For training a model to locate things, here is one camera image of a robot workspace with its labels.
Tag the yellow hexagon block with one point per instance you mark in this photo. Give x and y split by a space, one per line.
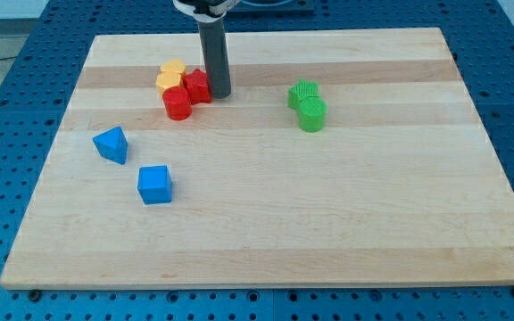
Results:
166 80

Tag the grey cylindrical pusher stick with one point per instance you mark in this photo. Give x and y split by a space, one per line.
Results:
215 56

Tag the green star block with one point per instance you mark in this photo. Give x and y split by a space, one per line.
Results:
301 90

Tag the blue triangle block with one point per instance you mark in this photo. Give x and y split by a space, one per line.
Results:
112 145

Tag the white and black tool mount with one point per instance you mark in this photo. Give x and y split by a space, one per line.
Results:
205 11

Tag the green cylinder block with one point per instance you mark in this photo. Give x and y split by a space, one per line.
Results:
311 114

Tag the red cylinder block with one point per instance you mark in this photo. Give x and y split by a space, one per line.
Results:
177 103

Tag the blue cube block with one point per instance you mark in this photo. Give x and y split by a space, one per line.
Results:
155 185

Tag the yellow heart block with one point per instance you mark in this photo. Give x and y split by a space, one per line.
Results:
175 66

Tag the red star block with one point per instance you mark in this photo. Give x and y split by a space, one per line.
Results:
197 86

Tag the light wooden board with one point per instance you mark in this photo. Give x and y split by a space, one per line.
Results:
400 188

